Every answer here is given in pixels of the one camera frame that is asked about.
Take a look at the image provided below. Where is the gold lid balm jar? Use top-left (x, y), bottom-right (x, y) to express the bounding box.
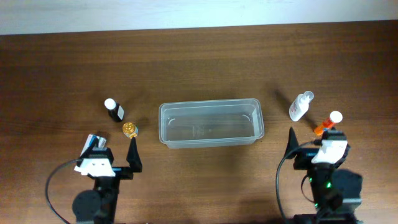
top-left (122, 122), bottom-right (138, 139)

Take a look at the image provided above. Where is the white spray bottle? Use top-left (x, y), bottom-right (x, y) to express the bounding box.
top-left (289, 91), bottom-right (314, 121)

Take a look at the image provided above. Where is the orange tube white cap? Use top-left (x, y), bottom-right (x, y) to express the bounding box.
top-left (313, 111), bottom-right (343, 136)

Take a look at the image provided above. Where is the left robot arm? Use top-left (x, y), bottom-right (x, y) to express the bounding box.
top-left (72, 136), bottom-right (142, 223)

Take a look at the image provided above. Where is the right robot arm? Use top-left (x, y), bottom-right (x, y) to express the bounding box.
top-left (283, 128), bottom-right (363, 223)

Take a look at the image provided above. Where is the clear plastic container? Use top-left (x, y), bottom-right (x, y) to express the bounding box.
top-left (159, 98), bottom-right (265, 149)

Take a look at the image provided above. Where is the dark bottle white cap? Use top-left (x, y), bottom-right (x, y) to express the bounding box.
top-left (104, 98), bottom-right (124, 122)

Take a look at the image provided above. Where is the right black cable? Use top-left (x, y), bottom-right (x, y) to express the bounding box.
top-left (275, 139), bottom-right (322, 224)

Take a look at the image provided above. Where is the black cable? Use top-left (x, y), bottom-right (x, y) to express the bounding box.
top-left (45, 159), bottom-right (82, 224)
top-left (275, 139), bottom-right (322, 224)

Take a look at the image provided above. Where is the left black cable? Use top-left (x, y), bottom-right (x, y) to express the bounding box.
top-left (45, 159), bottom-right (82, 224)

